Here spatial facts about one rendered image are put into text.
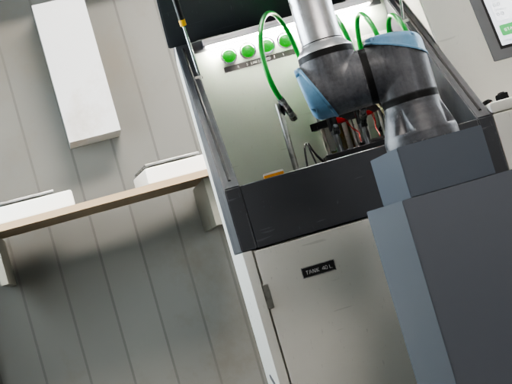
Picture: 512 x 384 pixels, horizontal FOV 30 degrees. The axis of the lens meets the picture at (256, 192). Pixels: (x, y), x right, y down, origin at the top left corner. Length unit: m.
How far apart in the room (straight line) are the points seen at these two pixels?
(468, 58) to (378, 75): 0.87
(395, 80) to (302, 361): 0.79
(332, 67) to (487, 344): 0.61
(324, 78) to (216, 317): 2.95
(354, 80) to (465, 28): 0.93
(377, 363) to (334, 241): 0.32
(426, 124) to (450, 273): 0.29
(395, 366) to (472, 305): 0.60
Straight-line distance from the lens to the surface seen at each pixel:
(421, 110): 1.90
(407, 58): 1.92
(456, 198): 1.84
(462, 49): 2.77
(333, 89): 1.91
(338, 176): 2.37
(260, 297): 2.35
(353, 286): 2.37
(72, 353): 4.72
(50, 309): 4.71
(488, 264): 1.85
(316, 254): 2.36
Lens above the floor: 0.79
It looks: 3 degrees up
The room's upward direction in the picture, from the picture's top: 16 degrees counter-clockwise
